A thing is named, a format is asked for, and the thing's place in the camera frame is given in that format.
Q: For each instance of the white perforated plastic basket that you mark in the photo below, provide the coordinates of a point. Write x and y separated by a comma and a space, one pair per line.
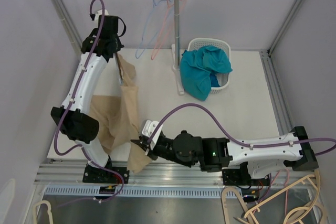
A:
222, 78

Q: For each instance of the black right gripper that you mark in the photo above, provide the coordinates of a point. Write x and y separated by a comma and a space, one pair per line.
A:
140, 143

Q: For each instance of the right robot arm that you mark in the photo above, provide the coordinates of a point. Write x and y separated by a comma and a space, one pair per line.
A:
214, 154

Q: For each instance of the light blue hanger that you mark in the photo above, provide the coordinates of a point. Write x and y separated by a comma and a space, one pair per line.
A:
119, 69
146, 37

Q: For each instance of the pink wire hanger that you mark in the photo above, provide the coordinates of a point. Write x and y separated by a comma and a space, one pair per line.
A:
165, 30

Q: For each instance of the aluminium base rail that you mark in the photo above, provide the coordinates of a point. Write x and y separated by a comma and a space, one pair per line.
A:
66, 177

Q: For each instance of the beige tank top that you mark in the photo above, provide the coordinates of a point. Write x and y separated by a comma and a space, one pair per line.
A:
118, 118

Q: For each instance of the teal t shirt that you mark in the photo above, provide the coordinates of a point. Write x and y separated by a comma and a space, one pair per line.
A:
196, 67

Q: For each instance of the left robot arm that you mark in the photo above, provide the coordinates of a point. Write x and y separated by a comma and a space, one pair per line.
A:
72, 117

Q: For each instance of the dark blue t shirt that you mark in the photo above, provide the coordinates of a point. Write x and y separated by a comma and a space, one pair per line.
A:
214, 81

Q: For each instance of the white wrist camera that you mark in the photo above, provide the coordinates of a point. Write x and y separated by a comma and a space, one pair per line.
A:
148, 127
99, 14

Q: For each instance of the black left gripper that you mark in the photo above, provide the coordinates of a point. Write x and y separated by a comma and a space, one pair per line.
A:
119, 45

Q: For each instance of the aluminium corner frame post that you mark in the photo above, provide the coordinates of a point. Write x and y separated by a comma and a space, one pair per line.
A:
295, 7

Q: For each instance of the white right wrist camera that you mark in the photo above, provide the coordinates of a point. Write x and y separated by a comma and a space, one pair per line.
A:
148, 127

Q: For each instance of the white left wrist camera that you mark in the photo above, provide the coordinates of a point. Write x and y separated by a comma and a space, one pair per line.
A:
99, 14

